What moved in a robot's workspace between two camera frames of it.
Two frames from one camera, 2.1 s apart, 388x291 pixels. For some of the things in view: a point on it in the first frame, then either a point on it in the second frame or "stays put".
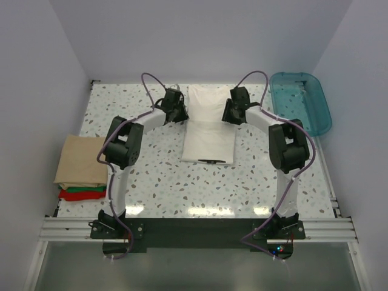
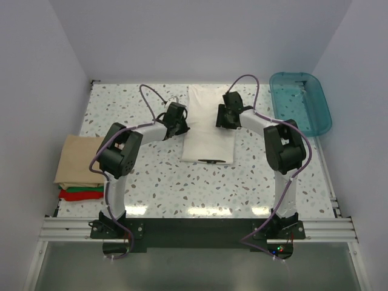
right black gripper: x=227 y=116 to x=220 y=122
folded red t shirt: x=70 y=196 stays put
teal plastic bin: x=298 y=96 stays put
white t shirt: x=207 y=136 stays put
